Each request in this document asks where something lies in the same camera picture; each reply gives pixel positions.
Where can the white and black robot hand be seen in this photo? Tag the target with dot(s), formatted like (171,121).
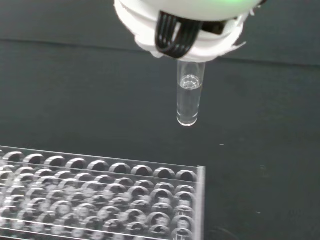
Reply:
(200,12)

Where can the black bench cloth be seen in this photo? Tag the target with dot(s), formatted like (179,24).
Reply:
(75,100)

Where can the clear acrylic test tube rack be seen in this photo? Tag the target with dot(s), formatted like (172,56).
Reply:
(100,197)

